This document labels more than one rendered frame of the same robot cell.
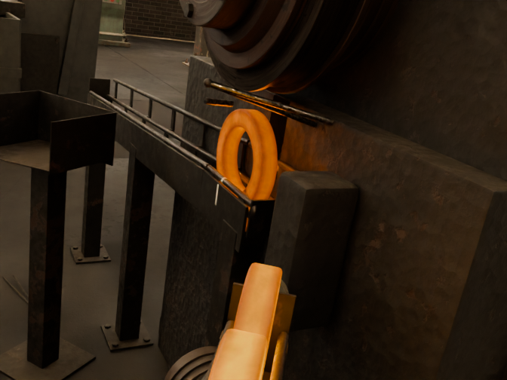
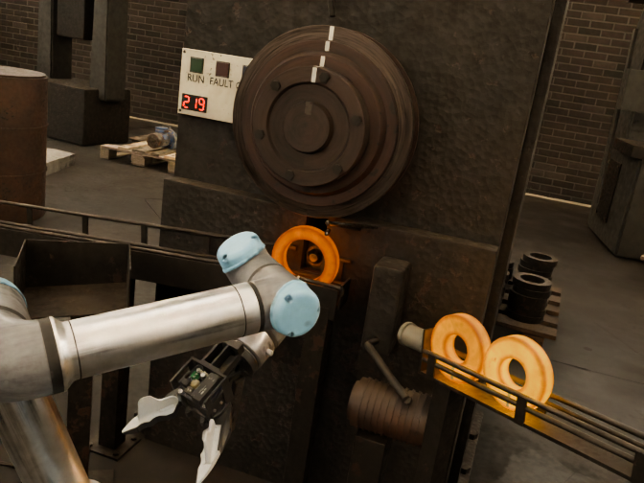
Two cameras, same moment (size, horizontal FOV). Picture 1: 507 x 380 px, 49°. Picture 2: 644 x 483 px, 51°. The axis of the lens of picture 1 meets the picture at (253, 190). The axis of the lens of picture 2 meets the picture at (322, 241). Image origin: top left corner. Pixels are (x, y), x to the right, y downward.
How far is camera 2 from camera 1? 125 cm
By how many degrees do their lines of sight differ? 42
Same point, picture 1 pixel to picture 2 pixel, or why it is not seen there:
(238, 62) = (320, 201)
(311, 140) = (356, 239)
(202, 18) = (310, 181)
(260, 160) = (334, 259)
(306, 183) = (399, 268)
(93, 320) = not seen: hidden behind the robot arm
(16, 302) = not seen: outside the picture
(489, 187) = (493, 250)
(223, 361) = (528, 343)
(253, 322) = (484, 335)
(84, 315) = not seen: hidden behind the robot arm
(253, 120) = (320, 234)
